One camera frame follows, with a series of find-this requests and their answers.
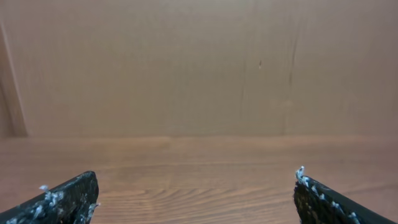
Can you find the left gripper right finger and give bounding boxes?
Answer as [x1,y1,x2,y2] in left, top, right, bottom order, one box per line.
[293,166,396,224]

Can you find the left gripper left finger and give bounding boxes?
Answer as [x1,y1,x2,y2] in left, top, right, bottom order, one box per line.
[1,171,99,224]

